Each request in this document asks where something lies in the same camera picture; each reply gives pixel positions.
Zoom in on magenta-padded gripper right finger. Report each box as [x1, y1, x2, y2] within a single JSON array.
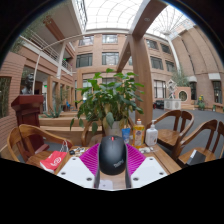
[[124, 143, 168, 190]]

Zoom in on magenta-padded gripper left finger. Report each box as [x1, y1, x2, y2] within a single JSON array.
[[56, 143, 101, 190]]

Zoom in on black computer mouse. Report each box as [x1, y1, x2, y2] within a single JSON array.
[[98, 134, 128, 176]]

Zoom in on scattered small cards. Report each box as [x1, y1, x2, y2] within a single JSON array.
[[68, 145, 90, 158]]

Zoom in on small white packet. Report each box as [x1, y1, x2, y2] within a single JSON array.
[[138, 146, 155, 155]]

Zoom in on red paper bag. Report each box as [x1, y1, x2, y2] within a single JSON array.
[[39, 141, 70, 174]]

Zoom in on white pump bottle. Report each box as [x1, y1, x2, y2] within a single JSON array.
[[144, 119, 159, 148]]

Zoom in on yellow liquid bottle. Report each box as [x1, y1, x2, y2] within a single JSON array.
[[132, 118, 146, 150]]

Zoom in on wooden armchair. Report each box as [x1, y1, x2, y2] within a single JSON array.
[[171, 119, 224, 166], [80, 119, 105, 148], [6, 123, 74, 168], [145, 109, 195, 152]]

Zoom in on dark red wooden lectern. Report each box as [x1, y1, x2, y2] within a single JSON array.
[[10, 94, 45, 148]]

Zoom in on white sculpture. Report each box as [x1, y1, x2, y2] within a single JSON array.
[[163, 78, 183, 111]]

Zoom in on green potted plant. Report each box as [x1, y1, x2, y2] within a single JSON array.
[[69, 68, 146, 138]]

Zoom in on yellow flowering plant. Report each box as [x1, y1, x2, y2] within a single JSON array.
[[197, 95, 207, 112]]

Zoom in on dark bust statue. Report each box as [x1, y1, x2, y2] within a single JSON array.
[[20, 73, 35, 96]]

